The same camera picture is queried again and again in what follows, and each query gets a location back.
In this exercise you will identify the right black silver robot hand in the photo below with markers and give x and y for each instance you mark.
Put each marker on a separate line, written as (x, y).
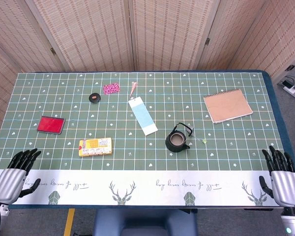
(286, 186)

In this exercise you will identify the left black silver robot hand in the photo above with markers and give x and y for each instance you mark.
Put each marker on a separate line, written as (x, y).
(8, 183)

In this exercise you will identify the blue padded robot base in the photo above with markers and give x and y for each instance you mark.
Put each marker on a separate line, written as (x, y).
(145, 221)

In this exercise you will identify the black round teapot lid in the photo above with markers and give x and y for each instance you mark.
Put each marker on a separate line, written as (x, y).
(95, 97)

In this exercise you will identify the black cast iron teapot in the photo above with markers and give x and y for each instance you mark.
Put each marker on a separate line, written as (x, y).
(170, 146)

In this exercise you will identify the red black ink pad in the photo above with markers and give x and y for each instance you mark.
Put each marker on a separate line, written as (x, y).
(50, 124)

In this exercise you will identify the yellow cardboard box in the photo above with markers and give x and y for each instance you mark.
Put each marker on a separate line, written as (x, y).
(95, 147)

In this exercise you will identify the brown spiral notebook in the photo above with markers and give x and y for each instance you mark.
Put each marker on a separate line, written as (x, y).
(227, 105)

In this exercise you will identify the black plug adapter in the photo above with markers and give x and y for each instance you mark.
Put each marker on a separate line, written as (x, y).
(291, 67)

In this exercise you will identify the green grid deer tablecloth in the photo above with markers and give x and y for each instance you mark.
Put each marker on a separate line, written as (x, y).
(137, 159)

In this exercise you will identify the blue white bookmark with tassel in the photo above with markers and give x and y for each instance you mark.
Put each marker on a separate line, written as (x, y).
(143, 116)

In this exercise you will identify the woven folding screen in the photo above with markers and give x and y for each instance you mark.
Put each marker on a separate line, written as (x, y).
(93, 34)

